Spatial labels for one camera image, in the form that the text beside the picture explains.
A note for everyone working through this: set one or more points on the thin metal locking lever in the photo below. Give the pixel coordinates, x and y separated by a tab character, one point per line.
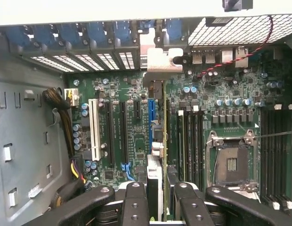
278	135

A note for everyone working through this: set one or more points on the green motherboard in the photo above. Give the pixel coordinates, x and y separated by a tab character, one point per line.
136	146

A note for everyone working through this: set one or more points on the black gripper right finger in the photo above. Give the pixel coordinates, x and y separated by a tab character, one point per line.
190	207

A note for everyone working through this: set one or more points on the short black expansion slot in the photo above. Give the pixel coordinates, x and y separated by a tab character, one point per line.
137	109

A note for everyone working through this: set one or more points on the white expansion slot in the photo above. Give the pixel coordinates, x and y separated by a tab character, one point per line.
94	129

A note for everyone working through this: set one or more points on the CPU socket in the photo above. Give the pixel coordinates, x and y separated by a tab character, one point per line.
233	162

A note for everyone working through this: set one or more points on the white power connector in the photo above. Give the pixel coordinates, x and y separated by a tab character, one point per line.
74	97

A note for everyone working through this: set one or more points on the open black PC case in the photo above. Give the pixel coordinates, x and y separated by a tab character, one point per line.
89	9

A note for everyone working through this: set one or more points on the long black expansion slot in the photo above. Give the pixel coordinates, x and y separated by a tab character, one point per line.
168	122
110	131
124	131

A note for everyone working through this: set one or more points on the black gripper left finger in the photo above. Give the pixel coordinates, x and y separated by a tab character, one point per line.
134	207

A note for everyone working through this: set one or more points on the blue expansion slot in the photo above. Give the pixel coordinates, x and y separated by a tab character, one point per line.
152	113

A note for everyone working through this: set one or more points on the black RAM slot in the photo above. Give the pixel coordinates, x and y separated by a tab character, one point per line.
281	164
195	146
201	146
188	146
272	164
290	164
265	164

